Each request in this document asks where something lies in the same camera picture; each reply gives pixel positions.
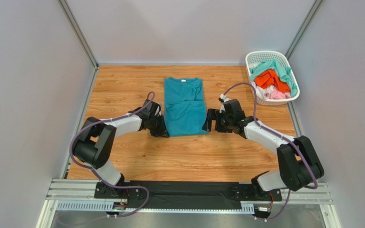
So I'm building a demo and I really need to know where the teal t shirt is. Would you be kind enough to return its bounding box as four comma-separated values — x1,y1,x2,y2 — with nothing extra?
164,77,208,137

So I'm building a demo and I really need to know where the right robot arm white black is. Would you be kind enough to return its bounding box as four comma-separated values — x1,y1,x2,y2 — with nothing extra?
202,99,325,192

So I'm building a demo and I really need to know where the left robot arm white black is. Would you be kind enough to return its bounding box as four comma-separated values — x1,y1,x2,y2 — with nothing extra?
69,99,169,188

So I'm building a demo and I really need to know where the white shirt in basket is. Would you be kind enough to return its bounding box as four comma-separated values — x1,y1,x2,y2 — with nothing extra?
254,83,275,100

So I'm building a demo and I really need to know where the pink shirt in basket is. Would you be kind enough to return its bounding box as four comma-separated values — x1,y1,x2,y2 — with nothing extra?
267,88,291,100

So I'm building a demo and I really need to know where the orange shirt in basket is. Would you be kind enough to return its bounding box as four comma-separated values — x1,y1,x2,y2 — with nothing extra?
253,69,290,92

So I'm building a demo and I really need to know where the white plastic laundry basket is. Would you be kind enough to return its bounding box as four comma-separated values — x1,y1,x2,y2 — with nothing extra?
245,51,300,106

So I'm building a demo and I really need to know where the light teal shirt in basket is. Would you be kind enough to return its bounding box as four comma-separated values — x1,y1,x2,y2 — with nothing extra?
250,59,298,98

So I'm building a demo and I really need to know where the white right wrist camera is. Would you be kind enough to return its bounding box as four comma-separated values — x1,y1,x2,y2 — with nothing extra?
219,94,231,113

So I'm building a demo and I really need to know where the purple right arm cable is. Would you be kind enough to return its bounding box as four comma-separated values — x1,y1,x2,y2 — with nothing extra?
219,82,318,221

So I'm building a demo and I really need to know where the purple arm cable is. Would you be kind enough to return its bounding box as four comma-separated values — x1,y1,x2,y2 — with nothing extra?
69,91,150,219
219,82,318,221

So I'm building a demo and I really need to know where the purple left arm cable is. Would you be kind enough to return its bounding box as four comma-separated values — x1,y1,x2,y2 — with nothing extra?
69,91,150,219

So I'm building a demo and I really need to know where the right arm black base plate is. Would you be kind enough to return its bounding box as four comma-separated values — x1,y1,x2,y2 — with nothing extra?
230,182,283,202

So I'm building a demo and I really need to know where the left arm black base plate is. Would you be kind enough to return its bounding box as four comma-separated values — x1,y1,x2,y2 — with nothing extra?
94,182,141,200

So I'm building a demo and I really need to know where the aluminium front rail frame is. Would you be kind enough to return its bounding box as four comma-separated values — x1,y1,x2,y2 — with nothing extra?
36,179,341,228

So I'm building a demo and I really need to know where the right corner aluminium post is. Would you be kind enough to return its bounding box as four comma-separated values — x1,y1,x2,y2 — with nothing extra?
285,0,325,60

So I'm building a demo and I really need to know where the corner aluminium post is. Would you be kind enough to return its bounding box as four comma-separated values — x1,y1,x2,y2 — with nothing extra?
285,0,325,60
57,0,99,69

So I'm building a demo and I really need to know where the left corner aluminium post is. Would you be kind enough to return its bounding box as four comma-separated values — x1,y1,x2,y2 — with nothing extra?
57,0,99,69

